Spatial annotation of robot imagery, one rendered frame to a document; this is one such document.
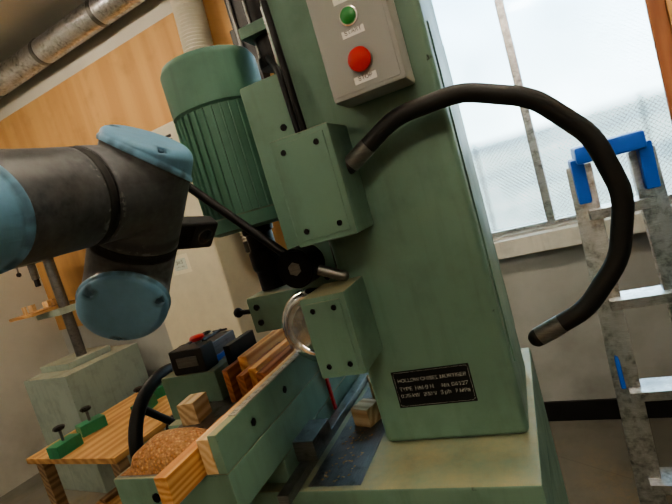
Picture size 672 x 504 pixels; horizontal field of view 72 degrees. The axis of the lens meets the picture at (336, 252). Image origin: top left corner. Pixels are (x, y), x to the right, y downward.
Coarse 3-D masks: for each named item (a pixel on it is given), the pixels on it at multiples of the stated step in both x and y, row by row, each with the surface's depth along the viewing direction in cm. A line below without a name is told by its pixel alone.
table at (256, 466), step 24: (312, 384) 85; (336, 384) 94; (216, 408) 84; (288, 408) 76; (312, 408) 83; (264, 432) 69; (288, 432) 75; (264, 456) 68; (120, 480) 68; (144, 480) 66; (216, 480) 61; (240, 480) 62; (264, 480) 66
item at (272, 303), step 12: (276, 288) 90; (288, 288) 86; (252, 300) 88; (264, 300) 87; (276, 300) 86; (252, 312) 88; (264, 312) 87; (276, 312) 86; (264, 324) 88; (276, 324) 87
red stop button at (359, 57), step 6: (354, 48) 58; (360, 48) 57; (366, 48) 57; (354, 54) 58; (360, 54) 58; (366, 54) 57; (348, 60) 58; (354, 60) 58; (360, 60) 58; (366, 60) 57; (354, 66) 58; (360, 66) 58; (366, 66) 58
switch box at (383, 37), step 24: (312, 0) 59; (360, 0) 57; (384, 0) 56; (336, 24) 59; (384, 24) 57; (336, 48) 59; (384, 48) 57; (336, 72) 60; (360, 72) 59; (384, 72) 58; (408, 72) 59; (336, 96) 61; (360, 96) 61
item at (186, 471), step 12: (204, 432) 65; (192, 444) 62; (180, 456) 60; (192, 456) 60; (168, 468) 58; (180, 468) 58; (192, 468) 60; (204, 468) 61; (156, 480) 56; (168, 480) 56; (180, 480) 57; (192, 480) 59; (168, 492) 56; (180, 492) 57
